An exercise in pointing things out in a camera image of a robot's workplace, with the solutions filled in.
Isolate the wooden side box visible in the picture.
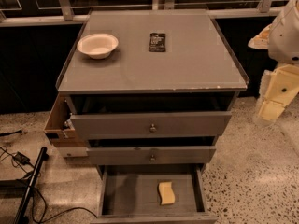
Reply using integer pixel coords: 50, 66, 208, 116
44, 95, 87, 158

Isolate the grey middle drawer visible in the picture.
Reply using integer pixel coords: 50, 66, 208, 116
87, 146, 216, 165

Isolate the white paper bowl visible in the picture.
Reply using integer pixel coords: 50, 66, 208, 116
77, 34, 119, 59

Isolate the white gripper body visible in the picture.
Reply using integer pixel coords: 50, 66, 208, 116
264, 64, 299, 105

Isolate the black power adapter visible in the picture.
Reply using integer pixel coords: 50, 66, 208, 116
14, 152, 30, 165

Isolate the grey bottom drawer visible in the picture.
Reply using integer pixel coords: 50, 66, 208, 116
91, 164, 217, 224

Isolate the metal window railing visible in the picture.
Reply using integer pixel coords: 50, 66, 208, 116
0, 0, 299, 28

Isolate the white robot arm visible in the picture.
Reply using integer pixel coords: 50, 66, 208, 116
248, 0, 299, 122

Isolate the black floor cable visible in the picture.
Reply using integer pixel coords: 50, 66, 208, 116
0, 145, 98, 224

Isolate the grey drawer cabinet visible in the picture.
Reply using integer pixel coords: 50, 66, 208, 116
55, 9, 249, 173

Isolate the grey top drawer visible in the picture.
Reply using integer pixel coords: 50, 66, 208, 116
71, 111, 232, 140

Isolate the grey drawer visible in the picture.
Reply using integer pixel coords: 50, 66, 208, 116
91, 164, 217, 224
71, 111, 232, 140
87, 146, 216, 165

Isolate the black pole on floor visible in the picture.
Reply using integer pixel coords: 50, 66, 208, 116
13, 147, 48, 224

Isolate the black snack packet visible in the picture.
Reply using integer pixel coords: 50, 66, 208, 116
149, 33, 166, 52

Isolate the yellow sponge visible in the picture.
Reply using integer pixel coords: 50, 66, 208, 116
158, 181, 176, 205

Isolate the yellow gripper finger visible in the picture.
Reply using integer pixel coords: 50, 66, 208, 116
257, 100, 285, 121
248, 25, 271, 49

